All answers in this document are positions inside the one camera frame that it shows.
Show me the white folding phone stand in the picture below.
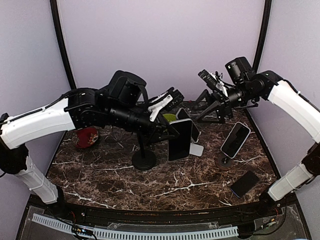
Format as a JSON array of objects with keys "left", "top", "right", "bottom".
[{"left": 175, "top": 107, "right": 204, "bottom": 157}]

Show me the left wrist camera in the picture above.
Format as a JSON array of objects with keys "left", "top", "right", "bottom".
[{"left": 148, "top": 87, "right": 185, "bottom": 122}]

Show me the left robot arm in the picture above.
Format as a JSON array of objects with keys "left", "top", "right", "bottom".
[{"left": 0, "top": 70, "right": 184, "bottom": 218}]

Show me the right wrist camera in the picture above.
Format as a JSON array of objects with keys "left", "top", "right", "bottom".
[{"left": 198, "top": 69, "right": 229, "bottom": 97}]

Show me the black front rail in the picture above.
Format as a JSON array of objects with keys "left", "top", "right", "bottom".
[{"left": 17, "top": 194, "right": 312, "bottom": 240}]

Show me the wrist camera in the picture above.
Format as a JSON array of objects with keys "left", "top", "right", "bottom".
[
  {"left": 198, "top": 69, "right": 229, "bottom": 97},
  {"left": 148, "top": 87, "right": 185, "bottom": 122}
]

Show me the front black pole stand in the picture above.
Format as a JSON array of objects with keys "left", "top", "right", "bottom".
[{"left": 131, "top": 134, "right": 157, "bottom": 171}]

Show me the grey wood-base phone stand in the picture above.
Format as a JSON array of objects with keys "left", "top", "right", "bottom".
[{"left": 215, "top": 155, "right": 233, "bottom": 171}]

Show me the black phone blue case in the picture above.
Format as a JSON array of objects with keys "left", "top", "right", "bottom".
[{"left": 230, "top": 170, "right": 260, "bottom": 198}]

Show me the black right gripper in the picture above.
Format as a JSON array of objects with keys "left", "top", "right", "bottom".
[{"left": 190, "top": 80, "right": 258, "bottom": 124}]

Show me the red floral plate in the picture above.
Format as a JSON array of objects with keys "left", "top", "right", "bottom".
[{"left": 71, "top": 127, "right": 99, "bottom": 149}]

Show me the white slotted cable duct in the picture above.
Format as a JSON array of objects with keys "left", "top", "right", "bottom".
[{"left": 31, "top": 213, "right": 239, "bottom": 240}]

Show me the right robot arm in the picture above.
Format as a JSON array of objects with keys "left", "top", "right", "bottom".
[{"left": 195, "top": 56, "right": 320, "bottom": 217}]

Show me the green bowl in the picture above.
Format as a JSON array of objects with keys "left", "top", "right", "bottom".
[{"left": 163, "top": 113, "right": 177, "bottom": 123}]

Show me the black phone grey edge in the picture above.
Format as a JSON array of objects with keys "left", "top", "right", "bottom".
[{"left": 168, "top": 118, "right": 193, "bottom": 161}]

